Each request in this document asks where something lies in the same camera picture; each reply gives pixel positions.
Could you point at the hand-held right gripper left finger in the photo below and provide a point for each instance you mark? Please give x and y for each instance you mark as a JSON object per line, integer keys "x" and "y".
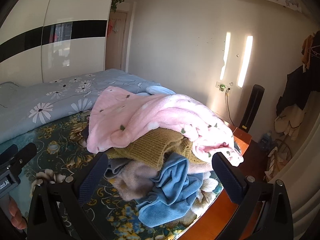
{"x": 92, "y": 178}

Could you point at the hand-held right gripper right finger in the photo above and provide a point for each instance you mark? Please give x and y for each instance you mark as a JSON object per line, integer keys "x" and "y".
{"x": 226, "y": 180}

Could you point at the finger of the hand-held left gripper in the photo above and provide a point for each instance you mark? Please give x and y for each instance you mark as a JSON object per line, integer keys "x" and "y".
{"x": 8, "y": 155}
{"x": 23, "y": 156}

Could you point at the pink fleece pants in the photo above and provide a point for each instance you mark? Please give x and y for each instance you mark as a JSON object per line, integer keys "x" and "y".
{"x": 150, "y": 112}

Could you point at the person's left hand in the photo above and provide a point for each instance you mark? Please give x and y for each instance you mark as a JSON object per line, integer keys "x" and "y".
{"x": 17, "y": 217}

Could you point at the grey garment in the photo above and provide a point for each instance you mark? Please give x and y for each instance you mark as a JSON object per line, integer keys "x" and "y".
{"x": 115, "y": 168}

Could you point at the teal floral blanket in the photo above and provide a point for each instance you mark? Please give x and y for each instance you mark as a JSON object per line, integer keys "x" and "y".
{"x": 55, "y": 152}

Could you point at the pink fuzzy garment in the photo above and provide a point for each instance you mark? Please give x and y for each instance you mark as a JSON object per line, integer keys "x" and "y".
{"x": 135, "y": 180}

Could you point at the blue garment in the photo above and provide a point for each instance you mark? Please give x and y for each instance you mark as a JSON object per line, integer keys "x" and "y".
{"x": 175, "y": 183}

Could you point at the blue bottle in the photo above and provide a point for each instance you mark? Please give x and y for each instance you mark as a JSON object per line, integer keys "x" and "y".
{"x": 266, "y": 141}

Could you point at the blue daisy print quilt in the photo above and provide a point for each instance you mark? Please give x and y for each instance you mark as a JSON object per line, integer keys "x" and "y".
{"x": 50, "y": 97}

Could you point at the mustard knit sweater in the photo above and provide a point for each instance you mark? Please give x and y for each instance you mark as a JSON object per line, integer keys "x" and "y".
{"x": 150, "y": 147}

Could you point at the black tower appliance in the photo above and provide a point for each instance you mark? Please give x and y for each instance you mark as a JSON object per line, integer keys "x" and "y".
{"x": 252, "y": 107}

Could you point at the white curtain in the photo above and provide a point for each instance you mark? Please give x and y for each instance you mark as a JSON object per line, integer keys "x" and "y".
{"x": 308, "y": 180}

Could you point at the cream hanging garment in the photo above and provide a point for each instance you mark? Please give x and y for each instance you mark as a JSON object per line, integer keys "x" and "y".
{"x": 290, "y": 122}

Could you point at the green plug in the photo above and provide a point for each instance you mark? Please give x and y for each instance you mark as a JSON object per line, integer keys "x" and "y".
{"x": 222, "y": 87}

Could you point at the light blue pillow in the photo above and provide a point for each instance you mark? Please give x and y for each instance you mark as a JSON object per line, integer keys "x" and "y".
{"x": 160, "y": 90}

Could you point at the dark hanging jacket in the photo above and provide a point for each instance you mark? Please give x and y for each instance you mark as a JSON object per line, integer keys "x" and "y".
{"x": 297, "y": 87}

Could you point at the wooden door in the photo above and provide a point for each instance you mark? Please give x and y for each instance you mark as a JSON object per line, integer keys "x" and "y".
{"x": 122, "y": 50}

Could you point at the small hanging cloths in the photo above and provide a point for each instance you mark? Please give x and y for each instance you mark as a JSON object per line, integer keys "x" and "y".
{"x": 114, "y": 28}

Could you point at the orange hanging garment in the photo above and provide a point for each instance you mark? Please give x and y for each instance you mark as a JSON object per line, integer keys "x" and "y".
{"x": 306, "y": 50}

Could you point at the white wardrobe with black stripe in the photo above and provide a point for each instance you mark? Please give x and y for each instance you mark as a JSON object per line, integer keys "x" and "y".
{"x": 75, "y": 5}

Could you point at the wall socket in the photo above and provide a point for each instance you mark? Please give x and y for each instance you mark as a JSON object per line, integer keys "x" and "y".
{"x": 230, "y": 86}

